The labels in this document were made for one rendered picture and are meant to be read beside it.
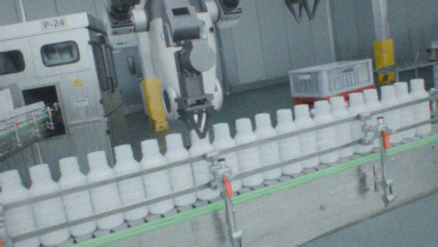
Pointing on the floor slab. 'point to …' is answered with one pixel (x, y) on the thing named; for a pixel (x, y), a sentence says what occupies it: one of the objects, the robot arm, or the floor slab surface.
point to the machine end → (64, 89)
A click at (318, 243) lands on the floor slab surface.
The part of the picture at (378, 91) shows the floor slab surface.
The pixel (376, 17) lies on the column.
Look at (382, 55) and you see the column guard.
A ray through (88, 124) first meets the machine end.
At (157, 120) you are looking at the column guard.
